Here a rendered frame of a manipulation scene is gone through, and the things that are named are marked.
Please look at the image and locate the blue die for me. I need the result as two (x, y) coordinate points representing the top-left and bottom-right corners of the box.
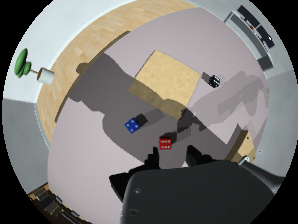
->
(125, 118), (141, 133)

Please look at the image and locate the red die with white pips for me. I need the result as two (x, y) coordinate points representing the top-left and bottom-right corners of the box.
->
(159, 136), (172, 150)

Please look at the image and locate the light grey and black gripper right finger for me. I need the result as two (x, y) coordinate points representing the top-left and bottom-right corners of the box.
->
(186, 145), (217, 166)

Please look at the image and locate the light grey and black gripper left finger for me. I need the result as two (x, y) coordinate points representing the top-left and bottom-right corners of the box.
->
(109, 147), (161, 204)

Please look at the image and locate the tan square mat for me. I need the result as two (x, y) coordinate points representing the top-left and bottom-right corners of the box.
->
(127, 50), (200, 121)

